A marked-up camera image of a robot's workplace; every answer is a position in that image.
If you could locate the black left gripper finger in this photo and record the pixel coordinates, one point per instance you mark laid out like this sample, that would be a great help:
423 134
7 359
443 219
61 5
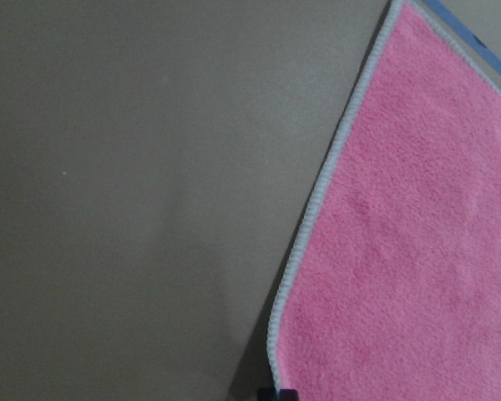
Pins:
271 394

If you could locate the pink towel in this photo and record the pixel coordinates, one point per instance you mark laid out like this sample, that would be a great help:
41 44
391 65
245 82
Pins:
392 289

